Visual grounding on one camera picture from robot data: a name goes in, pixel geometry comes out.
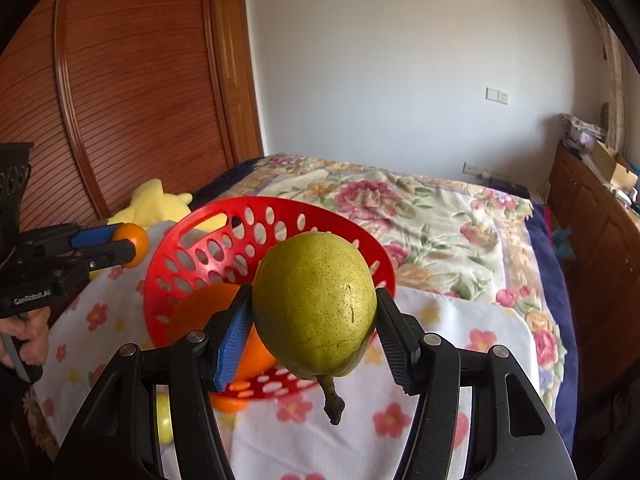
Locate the small kumquat orange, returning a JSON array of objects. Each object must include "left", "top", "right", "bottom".
[{"left": 112, "top": 223, "right": 150, "bottom": 268}]

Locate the large orange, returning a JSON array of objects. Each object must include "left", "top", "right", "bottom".
[
  {"left": 209, "top": 392, "right": 250, "bottom": 414},
  {"left": 169, "top": 282, "right": 279, "bottom": 382}
]

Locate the large green pear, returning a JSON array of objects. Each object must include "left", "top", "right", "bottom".
[{"left": 252, "top": 232, "right": 376, "bottom": 426}]

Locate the person's left hand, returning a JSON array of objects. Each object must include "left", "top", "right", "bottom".
[{"left": 0, "top": 307, "right": 50, "bottom": 365}]

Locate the yellow plush toy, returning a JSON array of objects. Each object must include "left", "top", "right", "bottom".
[{"left": 105, "top": 178, "right": 229, "bottom": 233}]

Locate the red perforated plastic basket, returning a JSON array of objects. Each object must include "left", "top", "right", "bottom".
[{"left": 144, "top": 196, "right": 395, "bottom": 408}]

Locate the floral bed quilt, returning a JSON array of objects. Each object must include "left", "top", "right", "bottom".
[{"left": 191, "top": 154, "right": 578, "bottom": 446}]

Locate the white fruit-print tablecloth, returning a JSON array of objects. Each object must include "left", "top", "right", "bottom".
[{"left": 29, "top": 219, "right": 544, "bottom": 480}]

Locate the wooden louvered wardrobe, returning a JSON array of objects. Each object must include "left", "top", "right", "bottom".
[{"left": 1, "top": 0, "right": 264, "bottom": 230}]

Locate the wooden sideboard cabinet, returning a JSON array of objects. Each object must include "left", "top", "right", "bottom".
[{"left": 547, "top": 146, "right": 639, "bottom": 400}]

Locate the stack of items on sideboard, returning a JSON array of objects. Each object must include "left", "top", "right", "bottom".
[{"left": 559, "top": 113, "right": 606, "bottom": 154}]

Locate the cardboard box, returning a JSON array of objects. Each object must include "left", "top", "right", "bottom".
[{"left": 591, "top": 141, "right": 638, "bottom": 192}]

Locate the floral patterned curtain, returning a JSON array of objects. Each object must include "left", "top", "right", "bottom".
[{"left": 580, "top": 0, "right": 629, "bottom": 156}]

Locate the wall power socket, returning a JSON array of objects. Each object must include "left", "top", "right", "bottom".
[{"left": 462, "top": 162, "right": 491, "bottom": 180}]

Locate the white wall switch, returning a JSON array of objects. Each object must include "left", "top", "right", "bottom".
[{"left": 485, "top": 88, "right": 509, "bottom": 105}]

